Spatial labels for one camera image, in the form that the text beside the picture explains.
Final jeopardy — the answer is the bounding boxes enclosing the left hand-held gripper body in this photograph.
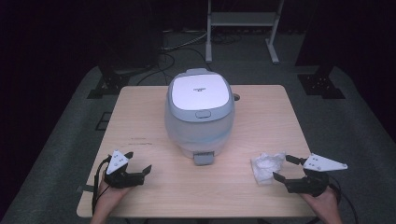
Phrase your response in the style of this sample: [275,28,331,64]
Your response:
[103,149,147,189]

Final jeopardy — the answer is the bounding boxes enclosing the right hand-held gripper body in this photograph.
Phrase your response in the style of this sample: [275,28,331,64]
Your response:
[284,152,349,198]

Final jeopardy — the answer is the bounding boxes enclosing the white tissue paper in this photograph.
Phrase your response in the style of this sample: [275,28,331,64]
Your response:
[250,151,287,186]

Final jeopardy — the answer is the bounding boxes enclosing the white pedal trash can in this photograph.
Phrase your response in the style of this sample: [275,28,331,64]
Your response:
[163,67,236,167]

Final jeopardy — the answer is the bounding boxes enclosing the person's right hand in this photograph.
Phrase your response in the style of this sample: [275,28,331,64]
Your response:
[300,186,341,218]

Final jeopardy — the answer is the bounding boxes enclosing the grey tape strip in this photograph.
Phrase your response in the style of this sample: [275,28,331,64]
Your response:
[76,184,95,194]

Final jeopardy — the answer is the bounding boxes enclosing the floor socket cover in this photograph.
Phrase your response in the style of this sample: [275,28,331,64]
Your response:
[94,111,113,132]

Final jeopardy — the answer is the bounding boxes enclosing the black stand base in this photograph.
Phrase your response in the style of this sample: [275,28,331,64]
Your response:
[297,64,347,100]
[86,65,131,100]

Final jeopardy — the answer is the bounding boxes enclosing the white metal stand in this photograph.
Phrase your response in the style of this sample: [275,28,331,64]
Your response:
[205,0,285,65]

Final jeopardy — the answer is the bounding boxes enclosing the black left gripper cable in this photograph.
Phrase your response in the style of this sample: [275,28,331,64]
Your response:
[92,155,112,217]

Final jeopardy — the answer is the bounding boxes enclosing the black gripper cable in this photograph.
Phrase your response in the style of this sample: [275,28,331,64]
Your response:
[328,175,360,224]
[92,155,112,217]

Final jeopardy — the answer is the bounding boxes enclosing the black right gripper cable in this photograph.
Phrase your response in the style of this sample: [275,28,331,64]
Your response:
[328,175,360,224]

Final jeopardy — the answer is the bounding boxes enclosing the black floor cables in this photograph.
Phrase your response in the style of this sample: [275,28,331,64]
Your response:
[135,29,242,87]

